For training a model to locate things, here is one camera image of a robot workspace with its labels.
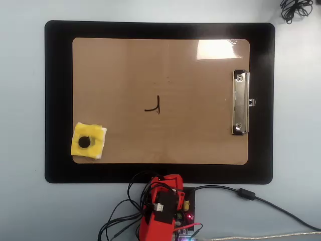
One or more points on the yellow sponge with black knob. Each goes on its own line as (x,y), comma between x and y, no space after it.
(95,148)

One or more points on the black robot base with electronics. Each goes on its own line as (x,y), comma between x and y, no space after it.
(190,203)

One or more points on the brown clipboard board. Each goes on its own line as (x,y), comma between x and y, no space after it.
(175,62)

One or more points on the silver metal clipboard clip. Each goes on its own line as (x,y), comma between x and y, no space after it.
(240,105)

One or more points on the black rectangular desk mat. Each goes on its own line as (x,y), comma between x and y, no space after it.
(57,100)

